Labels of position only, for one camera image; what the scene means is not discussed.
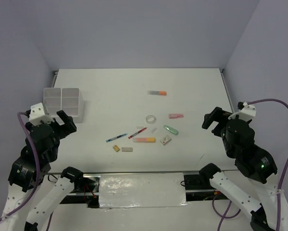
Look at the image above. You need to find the yellow eraser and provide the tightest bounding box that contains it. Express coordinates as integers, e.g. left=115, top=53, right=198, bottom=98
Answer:
left=113, top=145, right=120, bottom=152

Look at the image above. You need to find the orange grey utility knife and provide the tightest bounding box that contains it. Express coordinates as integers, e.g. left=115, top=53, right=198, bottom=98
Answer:
left=147, top=90, right=167, bottom=96

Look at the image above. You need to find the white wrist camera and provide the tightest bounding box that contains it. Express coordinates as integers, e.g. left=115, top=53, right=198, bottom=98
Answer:
left=29, top=103, right=52, bottom=126
left=228, top=102, right=256, bottom=122

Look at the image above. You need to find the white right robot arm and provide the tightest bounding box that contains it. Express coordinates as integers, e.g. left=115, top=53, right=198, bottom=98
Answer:
left=199, top=103, right=288, bottom=231

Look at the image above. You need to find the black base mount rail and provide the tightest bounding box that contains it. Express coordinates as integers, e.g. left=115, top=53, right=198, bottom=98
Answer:
left=61, top=172, right=219, bottom=209

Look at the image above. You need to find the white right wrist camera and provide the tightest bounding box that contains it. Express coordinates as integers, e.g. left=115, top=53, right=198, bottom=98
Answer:
left=228, top=102, right=256, bottom=122

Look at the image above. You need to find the clear tape roll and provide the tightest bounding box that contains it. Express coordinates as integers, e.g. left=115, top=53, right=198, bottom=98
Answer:
left=145, top=115, right=157, bottom=124

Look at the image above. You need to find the white compartment box left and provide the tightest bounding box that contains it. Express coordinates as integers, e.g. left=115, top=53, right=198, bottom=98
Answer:
left=43, top=88, right=62, bottom=117

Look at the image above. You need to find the white red small box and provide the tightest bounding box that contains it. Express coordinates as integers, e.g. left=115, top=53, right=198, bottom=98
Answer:
left=160, top=135, right=171, bottom=145

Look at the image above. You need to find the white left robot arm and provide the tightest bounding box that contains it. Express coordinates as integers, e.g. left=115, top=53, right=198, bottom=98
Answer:
left=0, top=106, right=84, bottom=231

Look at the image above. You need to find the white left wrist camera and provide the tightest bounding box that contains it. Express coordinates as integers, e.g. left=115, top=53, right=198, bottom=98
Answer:
left=29, top=103, right=52, bottom=126

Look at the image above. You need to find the white compartment box right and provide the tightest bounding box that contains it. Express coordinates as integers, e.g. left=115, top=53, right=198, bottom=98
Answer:
left=61, top=88, right=84, bottom=123

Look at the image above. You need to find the red pen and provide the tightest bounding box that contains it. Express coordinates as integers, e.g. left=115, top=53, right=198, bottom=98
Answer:
left=128, top=127, right=147, bottom=139

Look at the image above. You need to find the white compartment box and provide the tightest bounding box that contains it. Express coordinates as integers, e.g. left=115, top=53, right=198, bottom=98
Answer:
left=61, top=88, right=84, bottom=123
left=43, top=88, right=62, bottom=117

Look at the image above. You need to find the pink orange highlighter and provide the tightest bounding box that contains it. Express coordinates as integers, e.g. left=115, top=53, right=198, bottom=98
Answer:
left=132, top=137, right=156, bottom=143

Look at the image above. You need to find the white taped cover panel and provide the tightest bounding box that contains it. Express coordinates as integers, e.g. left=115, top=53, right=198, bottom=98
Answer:
left=99, top=173, right=188, bottom=208

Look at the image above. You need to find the pink correction tape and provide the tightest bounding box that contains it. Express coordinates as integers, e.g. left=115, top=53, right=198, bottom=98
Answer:
left=169, top=114, right=184, bottom=119

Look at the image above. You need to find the grey eraser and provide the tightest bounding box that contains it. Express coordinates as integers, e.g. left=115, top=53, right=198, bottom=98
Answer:
left=121, top=147, right=133, bottom=152

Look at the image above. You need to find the blue pen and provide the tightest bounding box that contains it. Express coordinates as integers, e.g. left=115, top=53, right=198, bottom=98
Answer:
left=106, top=133, right=127, bottom=142

